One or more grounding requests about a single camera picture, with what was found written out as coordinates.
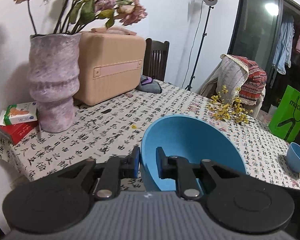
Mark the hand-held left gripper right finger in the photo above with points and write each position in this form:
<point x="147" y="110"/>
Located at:
<point x="161" y="163"/>

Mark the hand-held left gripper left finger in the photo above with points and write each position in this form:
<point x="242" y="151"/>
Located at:
<point x="135" y="162"/>

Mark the blue bowl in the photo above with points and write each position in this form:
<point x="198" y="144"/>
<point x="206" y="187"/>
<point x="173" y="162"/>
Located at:
<point x="297" y="160"/>
<point x="185" y="135"/>

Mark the fallen yellow blossom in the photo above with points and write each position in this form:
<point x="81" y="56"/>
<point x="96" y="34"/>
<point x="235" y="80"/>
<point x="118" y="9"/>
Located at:
<point x="134" y="127"/>

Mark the small black flat object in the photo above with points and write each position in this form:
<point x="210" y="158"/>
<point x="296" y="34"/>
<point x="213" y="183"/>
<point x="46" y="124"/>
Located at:
<point x="106" y="111"/>

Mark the calligraphy printed tablecloth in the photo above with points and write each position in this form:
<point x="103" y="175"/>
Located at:
<point x="190" y="100"/>

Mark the grey and purple cloth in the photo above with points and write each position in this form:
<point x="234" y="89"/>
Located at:
<point x="152" y="87"/>

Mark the chair draped with patterned clothes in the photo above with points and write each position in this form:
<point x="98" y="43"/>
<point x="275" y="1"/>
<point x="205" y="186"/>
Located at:
<point x="207" y="85"/>

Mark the yellow blossom branches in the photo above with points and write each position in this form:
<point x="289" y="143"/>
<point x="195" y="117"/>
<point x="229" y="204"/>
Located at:
<point x="237" y="110"/>

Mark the peach ribbed suitcase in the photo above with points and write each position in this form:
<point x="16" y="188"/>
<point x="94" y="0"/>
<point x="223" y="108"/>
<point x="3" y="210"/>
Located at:
<point x="107" y="55"/>

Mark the purple textured vase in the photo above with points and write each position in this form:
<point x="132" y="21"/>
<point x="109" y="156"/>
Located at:
<point x="52" y="85"/>

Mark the dark wooden chair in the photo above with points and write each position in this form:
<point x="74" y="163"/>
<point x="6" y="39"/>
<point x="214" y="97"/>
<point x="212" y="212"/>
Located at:
<point x="156" y="47"/>

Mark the red box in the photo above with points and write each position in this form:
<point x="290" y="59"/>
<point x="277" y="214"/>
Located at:
<point x="17" y="132"/>

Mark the green and white tissue pack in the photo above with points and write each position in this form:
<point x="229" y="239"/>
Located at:
<point x="17" y="112"/>

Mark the green paper bag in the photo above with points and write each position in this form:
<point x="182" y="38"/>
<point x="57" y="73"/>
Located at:
<point x="282" y="120"/>

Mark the dried pink rose bouquet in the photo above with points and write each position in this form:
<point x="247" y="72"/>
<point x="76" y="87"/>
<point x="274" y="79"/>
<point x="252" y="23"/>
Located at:
<point x="130" y="12"/>

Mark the hanging light blue garment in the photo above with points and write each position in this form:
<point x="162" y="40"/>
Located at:
<point x="282" y="45"/>

